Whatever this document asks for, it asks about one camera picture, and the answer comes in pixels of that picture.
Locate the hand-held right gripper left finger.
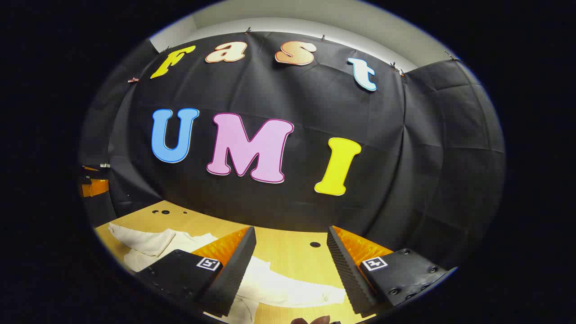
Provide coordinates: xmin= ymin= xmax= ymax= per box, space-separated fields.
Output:
xmin=135 ymin=226 xmax=257 ymax=317

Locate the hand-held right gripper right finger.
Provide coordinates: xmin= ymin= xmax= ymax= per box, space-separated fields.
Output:
xmin=327 ymin=225 xmax=458 ymax=315

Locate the white garment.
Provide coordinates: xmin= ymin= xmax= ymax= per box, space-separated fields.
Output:
xmin=108 ymin=223 xmax=347 ymax=324

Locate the black backdrop cloth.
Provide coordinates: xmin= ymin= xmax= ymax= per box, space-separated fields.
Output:
xmin=79 ymin=31 xmax=507 ymax=270

